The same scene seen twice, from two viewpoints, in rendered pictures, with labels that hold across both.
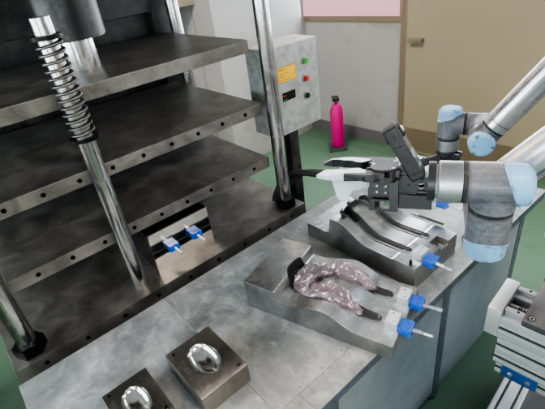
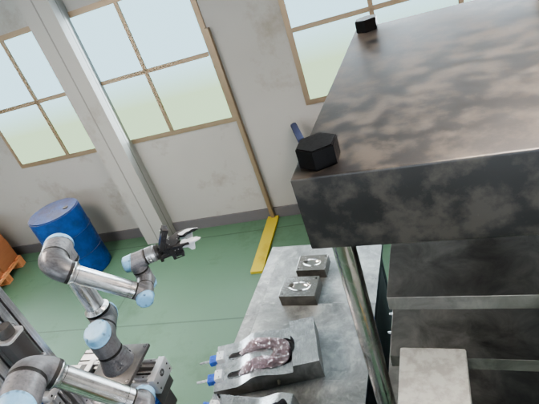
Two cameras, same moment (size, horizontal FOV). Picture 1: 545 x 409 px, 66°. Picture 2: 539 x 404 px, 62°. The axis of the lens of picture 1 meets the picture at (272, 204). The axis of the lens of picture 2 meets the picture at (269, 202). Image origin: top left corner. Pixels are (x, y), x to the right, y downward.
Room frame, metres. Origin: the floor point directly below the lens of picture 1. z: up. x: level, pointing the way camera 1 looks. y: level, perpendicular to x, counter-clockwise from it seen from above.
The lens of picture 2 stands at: (2.44, -0.61, 2.46)
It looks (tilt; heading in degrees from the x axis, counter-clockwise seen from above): 29 degrees down; 152
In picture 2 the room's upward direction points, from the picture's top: 20 degrees counter-clockwise
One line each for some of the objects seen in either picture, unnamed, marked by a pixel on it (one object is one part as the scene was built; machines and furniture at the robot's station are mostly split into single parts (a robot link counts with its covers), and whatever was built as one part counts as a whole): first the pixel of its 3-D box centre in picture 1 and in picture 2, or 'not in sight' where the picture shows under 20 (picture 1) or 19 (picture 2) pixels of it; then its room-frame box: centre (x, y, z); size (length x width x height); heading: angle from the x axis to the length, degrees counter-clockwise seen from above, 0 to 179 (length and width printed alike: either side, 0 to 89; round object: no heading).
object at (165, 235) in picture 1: (155, 217); not in sight; (1.61, 0.53, 0.87); 0.50 x 0.27 x 0.17; 37
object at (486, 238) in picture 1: (486, 225); (145, 279); (0.62, -0.39, 1.33); 0.11 x 0.08 x 0.11; 157
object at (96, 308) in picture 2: not in sight; (82, 286); (0.50, -0.63, 1.41); 0.15 x 0.12 x 0.55; 157
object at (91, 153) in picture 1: (115, 217); not in sight; (1.27, 0.55, 1.10); 0.05 x 0.05 x 1.30
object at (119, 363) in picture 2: not in sight; (113, 356); (0.63, -0.68, 1.09); 0.15 x 0.15 x 0.10
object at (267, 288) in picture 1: (330, 290); (266, 357); (1.01, -0.15, 0.85); 0.50 x 0.26 x 0.11; 54
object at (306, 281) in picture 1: (331, 280); (262, 352); (1.01, -0.15, 0.90); 0.26 x 0.18 x 0.08; 54
